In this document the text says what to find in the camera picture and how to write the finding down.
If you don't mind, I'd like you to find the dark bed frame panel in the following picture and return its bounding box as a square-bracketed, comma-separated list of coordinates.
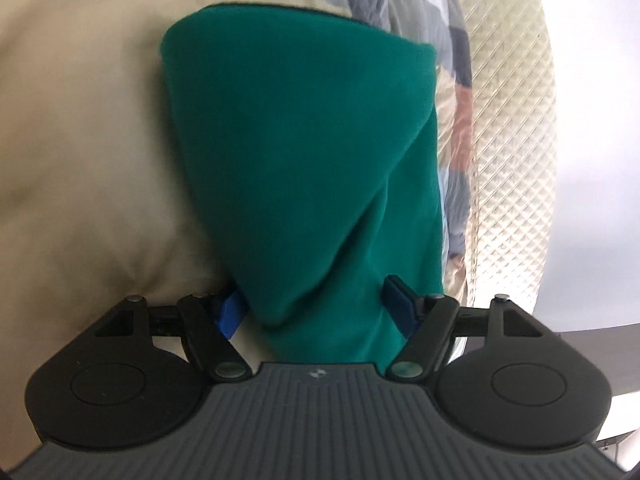
[545, 324, 640, 401]

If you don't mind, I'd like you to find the patchwork blanket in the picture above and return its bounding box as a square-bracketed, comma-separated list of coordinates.
[0, 0, 477, 456]

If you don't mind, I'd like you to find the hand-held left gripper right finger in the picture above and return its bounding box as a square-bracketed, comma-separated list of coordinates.
[381, 275, 543, 380]

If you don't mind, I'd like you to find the green hoodie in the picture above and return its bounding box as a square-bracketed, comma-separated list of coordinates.
[159, 4, 447, 365]

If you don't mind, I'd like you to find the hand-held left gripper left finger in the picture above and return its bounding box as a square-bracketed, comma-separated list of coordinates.
[95, 287, 251, 381]

